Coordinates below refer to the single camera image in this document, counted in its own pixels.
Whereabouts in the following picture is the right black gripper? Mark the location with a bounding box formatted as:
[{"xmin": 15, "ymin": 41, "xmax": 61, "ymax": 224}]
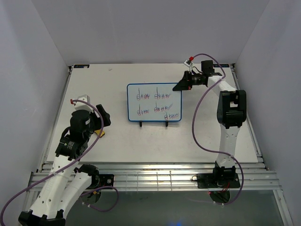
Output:
[{"xmin": 173, "ymin": 70, "xmax": 203, "ymax": 90}]

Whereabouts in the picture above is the yellow bone-shaped eraser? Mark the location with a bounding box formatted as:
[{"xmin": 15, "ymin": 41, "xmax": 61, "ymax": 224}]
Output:
[{"xmin": 94, "ymin": 129, "xmax": 105, "ymax": 137}]

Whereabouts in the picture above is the blue framed whiteboard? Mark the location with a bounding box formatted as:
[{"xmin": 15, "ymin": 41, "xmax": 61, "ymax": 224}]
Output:
[{"xmin": 127, "ymin": 83, "xmax": 182, "ymax": 122}]

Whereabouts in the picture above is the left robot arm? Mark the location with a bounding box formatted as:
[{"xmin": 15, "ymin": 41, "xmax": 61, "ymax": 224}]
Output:
[{"xmin": 18, "ymin": 100, "xmax": 111, "ymax": 226}]

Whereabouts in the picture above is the right blue corner label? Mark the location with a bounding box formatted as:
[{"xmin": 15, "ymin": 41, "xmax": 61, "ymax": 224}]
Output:
[{"xmin": 213, "ymin": 64, "xmax": 230, "ymax": 68}]

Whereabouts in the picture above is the blue corner label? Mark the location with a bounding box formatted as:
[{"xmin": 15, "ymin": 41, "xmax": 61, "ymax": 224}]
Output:
[
  {"xmin": 213, "ymin": 64, "xmax": 230, "ymax": 68},
  {"xmin": 73, "ymin": 64, "xmax": 90, "ymax": 69}
]

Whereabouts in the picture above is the left blue corner label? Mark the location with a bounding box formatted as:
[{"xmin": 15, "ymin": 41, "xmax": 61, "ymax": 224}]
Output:
[{"xmin": 73, "ymin": 64, "xmax": 90, "ymax": 69}]

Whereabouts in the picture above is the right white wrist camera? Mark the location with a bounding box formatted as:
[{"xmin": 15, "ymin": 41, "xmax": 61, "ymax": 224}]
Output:
[{"xmin": 183, "ymin": 56, "xmax": 194, "ymax": 68}]

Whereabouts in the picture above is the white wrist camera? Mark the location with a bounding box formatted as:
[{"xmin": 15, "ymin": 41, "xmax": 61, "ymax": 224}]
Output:
[
  {"xmin": 71, "ymin": 95, "xmax": 92, "ymax": 112},
  {"xmin": 183, "ymin": 56, "xmax": 194, "ymax": 68}
]

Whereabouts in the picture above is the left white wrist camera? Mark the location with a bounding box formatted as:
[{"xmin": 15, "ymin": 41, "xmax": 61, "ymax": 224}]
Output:
[{"xmin": 71, "ymin": 95, "xmax": 92, "ymax": 112}]

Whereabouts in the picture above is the wire whiteboard stand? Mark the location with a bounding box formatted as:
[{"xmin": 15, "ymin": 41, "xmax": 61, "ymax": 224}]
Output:
[{"xmin": 139, "ymin": 121, "xmax": 169, "ymax": 128}]

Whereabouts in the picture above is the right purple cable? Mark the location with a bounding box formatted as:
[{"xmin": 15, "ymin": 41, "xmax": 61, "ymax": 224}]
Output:
[{"xmin": 188, "ymin": 53, "xmax": 244, "ymax": 206}]

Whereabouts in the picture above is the purple cable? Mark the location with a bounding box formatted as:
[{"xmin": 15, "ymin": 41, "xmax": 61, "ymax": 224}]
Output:
[
  {"xmin": 188, "ymin": 53, "xmax": 244, "ymax": 206},
  {"xmin": 0, "ymin": 100, "xmax": 119, "ymax": 212}
]

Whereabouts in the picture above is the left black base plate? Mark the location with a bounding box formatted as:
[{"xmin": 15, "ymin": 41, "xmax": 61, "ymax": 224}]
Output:
[{"xmin": 88, "ymin": 174, "xmax": 114, "ymax": 189}]

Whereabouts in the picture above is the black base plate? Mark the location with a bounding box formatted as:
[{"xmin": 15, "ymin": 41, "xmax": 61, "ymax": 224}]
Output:
[
  {"xmin": 191, "ymin": 173, "xmax": 241, "ymax": 189},
  {"xmin": 88, "ymin": 174, "xmax": 114, "ymax": 189}
]

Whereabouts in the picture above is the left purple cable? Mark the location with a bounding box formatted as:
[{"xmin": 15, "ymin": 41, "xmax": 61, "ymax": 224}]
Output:
[{"xmin": 0, "ymin": 100, "xmax": 119, "ymax": 212}]

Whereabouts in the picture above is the aluminium frame rail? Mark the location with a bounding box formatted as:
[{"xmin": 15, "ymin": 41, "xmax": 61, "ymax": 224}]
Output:
[{"xmin": 25, "ymin": 155, "xmax": 283, "ymax": 193}]

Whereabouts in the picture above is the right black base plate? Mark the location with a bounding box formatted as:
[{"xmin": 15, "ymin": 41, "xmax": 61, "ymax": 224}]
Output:
[{"xmin": 191, "ymin": 173, "xmax": 241, "ymax": 189}]

